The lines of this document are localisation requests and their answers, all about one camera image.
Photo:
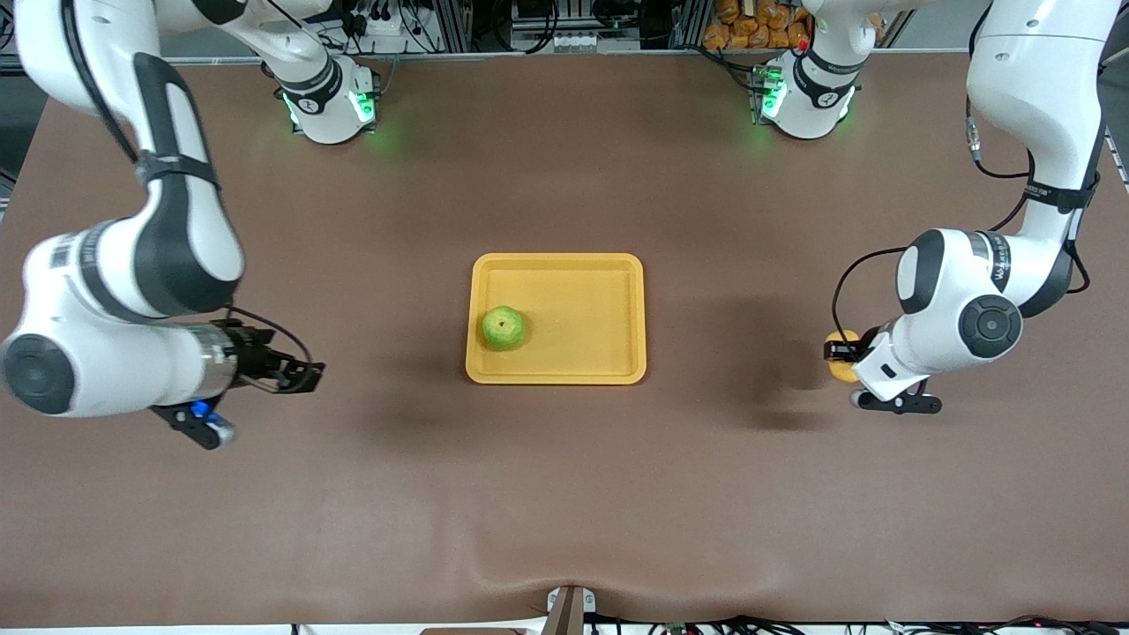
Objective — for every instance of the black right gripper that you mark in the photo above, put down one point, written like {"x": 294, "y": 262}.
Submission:
{"x": 256, "y": 360}

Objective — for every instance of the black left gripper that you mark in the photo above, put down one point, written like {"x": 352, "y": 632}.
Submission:
{"x": 839, "y": 350}

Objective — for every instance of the yellow potato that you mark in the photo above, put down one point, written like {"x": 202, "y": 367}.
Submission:
{"x": 842, "y": 370}

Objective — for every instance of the green apple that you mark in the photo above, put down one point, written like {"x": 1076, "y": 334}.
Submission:
{"x": 504, "y": 328}

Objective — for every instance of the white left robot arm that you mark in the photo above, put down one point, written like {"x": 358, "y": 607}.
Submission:
{"x": 961, "y": 317}

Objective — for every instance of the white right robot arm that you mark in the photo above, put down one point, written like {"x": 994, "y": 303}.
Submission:
{"x": 132, "y": 353}

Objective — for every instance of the yellow plastic tray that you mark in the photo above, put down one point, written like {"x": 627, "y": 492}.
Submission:
{"x": 573, "y": 291}

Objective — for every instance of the brown table mat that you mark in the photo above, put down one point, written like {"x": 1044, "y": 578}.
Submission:
{"x": 564, "y": 485}

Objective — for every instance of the pile of orange bread rolls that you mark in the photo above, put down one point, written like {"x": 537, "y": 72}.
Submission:
{"x": 758, "y": 25}

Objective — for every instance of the white power strip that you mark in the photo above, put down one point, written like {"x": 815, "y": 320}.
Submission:
{"x": 384, "y": 25}

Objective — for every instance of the metal table clamp bracket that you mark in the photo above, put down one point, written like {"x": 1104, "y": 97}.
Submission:
{"x": 569, "y": 608}

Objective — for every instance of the aluminium table frame rail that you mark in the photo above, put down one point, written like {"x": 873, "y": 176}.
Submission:
{"x": 529, "y": 55}

